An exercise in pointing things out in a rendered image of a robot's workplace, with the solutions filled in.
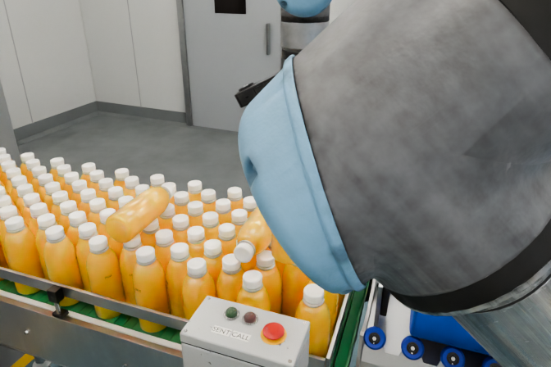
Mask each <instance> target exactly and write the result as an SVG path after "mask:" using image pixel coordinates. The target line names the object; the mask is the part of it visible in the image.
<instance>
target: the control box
mask: <svg viewBox="0 0 551 367"><path fill-rule="evenodd" d="M231 306H233V307H235V308H236V309H237V311H238V314H237V316H235V317H234V318H228V317H226V315H225V311H226V309H227V308H229V307H231ZM249 311H252V312H254V313H255V314H256V316H257V319H256V320H255V321H254V322H253V323H246V322H245V321H244V314H245V313H247V312H249ZM272 322H276V323H279V324H281V325H282V326H283V327H284V329H285V333H284V336H283V337H282V338H280V339H277V340H271V339H268V338H266V337H265V336H264V335H263V331H262V330H263V328H264V326H265V325H266V324H269V323H272ZM214 327H215V329H216V330H215V329H214ZM217 328H219V330H217ZM222 329H223V332H224V333H223V332H222ZM213 330H215V331H213ZM227 330H229V332H228V331H227ZM216 331H218V332H216ZM309 331H310V322H309V321H306V320H302V319H296V318H293V317H289V316H286V315H281V314H277V313H274V312H270V311H267V310H261V309H258V308H255V307H251V306H246V305H242V304H239V303H236V302H232V301H227V300H223V299H220V298H216V297H211V296H207V297H206V298H205V299H204V301H203V302H202V304H201V305H200V306H199V308H198V309H197V310H196V311H195V313H194V314H193V316H192V317H191V319H190V320H189V322H188V323H187V324H186V325H185V326H184V328H183V329H182V331H181V332H180V340H181V348H182V355H183V362H184V367H307V366H308V357H309V337H310V333H309ZM232 333H233V336H236V337H233V336H232ZM239 334H241V338H240V337H237V336H238V335H239ZM239 336H240V335H239ZM243 336H244V337H243ZM247 336H248V337H247ZM242 338H243V339H242ZM246 338H247V340H245V339H246Z"/></svg>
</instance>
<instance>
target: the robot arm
mask: <svg viewBox="0 0 551 367"><path fill-rule="evenodd" d="M331 1H332V0H277V2H278V3H279V4H280V16H281V21H280V46H281V47H282V48H283V49H282V58H283V59H285V62H284V65H283V69H282V70H281V71H279V72H277V73H275V74H273V75H270V76H268V77H266V78H265V79H262V80H260V81H258V82H256V83H255V84H254V83H253V82H252V83H250V84H245V85H244V86H243V87H242V88H240V89H239V92H237V93H236V94H235V98H236V100H237V102H238V104H239V106H240V107H241V108H242V107H244V106H247V107H246V109H245V110H244V113H243V115H242V117H241V120H240V123H239V134H238V143H239V156H240V160H241V164H242V167H243V170H244V175H245V177H246V180H247V181H248V185H249V187H250V191H251V193H252V195H253V198H254V200H255V202H256V204H257V207H258V209H259V211H260V212H261V214H262V216H263V218H264V220H265V221H266V223H267V225H268V227H269V228H270V230H271V232H272V233H273V235H274V236H275V238H276V240H277V241H278V243H279V244H280V245H281V246H282V248H283V249H284V250H285V252H286V253H287V255H288V256H289V258H290V259H291V260H292V261H293V263H294V264H296V266H297V267H298V268H299V269H300V270H301V271H302V272H303V273H304V274H305V275H306V276H307V277H308V278H310V280H311V281H313V282H314V283H315V284H316V285H317V286H319V287H320V288H322V289H324V290H326V291H327V292H331V293H338V294H342V295H344V294H348V293H350V292H352V291H353V290H354V291H356V292H360V291H361V290H363V289H364V288H366V287H367V282H368V281H369V280H371V279H376V280H377V281H378V282H379V283H380V284H381V285H383V286H384V287H385V288H386V289H387V290H388V291H389V292H390V293H391V294H392V295H393V296H394V297H395V298H396V299H397V300H398V301H400V302H401V303H402V304H403V305H404V306H406V307H407V308H409V309H411V310H414V311H416V312H419V313H422V314H424V315H433V316H452V317H453V318H454V319H455V320H456V321H457V322H458V323H459V324H460V325H461V326H462V327H463V328H464V329H465V330H466V331H467V332H468V333H469V334H470V335H471V336H472V337H473V338H474V339H475V340H476V341H477V342H478V343H479V344H480V345H481V346H482V347H483V348H484V349H485V350H486V351H487V352H488V353H489V354H490V355H491V356H492V357H493V358H494V359H495V360H496V361H497V362H498V363H499V364H500V365H501V366H502V367H551V0H355V1H354V2H353V3H352V4H351V5H350V6H349V7H347V8H346V9H345V10H344V11H343V12H342V13H341V14H340V15H339V16H338V17H337V18H336V19H334V20H333V21H332V22H331V23H330V22H329V20H330V3H331Z"/></svg>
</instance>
